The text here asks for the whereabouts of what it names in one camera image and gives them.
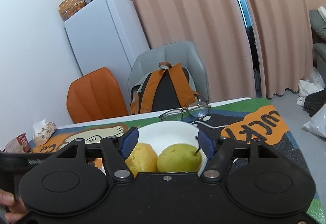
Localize yellow green pear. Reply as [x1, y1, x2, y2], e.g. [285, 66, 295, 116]
[156, 143, 202, 173]

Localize person's left hand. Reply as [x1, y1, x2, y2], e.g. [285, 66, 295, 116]
[0, 189, 28, 223]

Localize red snack box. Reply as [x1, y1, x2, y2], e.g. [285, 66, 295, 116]
[16, 133, 30, 153]

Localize colourful lucky cat table mat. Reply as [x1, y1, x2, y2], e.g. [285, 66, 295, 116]
[29, 97, 322, 222]

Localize white ceramic bowl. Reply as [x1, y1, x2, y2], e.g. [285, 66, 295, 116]
[138, 121, 207, 175]

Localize eyeglasses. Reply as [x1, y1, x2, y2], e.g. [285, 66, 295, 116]
[159, 99, 211, 121]

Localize patterned tissue box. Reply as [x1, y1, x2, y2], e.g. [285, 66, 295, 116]
[32, 119, 57, 146]

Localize orange chair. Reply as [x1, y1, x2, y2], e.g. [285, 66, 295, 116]
[66, 67, 129, 124]

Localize orange black backpack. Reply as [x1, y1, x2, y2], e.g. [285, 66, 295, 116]
[130, 62, 202, 115]

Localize white plastic bag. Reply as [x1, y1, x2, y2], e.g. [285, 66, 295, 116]
[303, 104, 326, 138]

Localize grey chair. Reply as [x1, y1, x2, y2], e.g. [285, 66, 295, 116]
[128, 41, 210, 101]

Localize black clothing on floor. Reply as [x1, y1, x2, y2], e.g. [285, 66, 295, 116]
[303, 89, 326, 117]

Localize white bag on floor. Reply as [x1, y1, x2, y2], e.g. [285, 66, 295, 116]
[297, 67, 325, 107]

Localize white refrigerator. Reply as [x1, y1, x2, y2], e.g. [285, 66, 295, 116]
[63, 0, 150, 77]

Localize pink curtain left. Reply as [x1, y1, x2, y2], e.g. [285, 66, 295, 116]
[132, 0, 255, 102]

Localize pink curtain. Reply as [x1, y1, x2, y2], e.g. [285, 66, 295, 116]
[132, 0, 255, 102]
[247, 0, 325, 98]

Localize wicker basket of oranges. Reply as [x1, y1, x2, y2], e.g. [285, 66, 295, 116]
[58, 0, 86, 20]

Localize grey sofa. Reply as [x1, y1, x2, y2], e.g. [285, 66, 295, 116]
[309, 10, 325, 82]

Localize pink curtain right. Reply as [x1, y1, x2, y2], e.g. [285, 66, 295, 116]
[247, 0, 325, 98]

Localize white pillow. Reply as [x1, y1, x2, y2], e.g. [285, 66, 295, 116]
[318, 6, 326, 22]

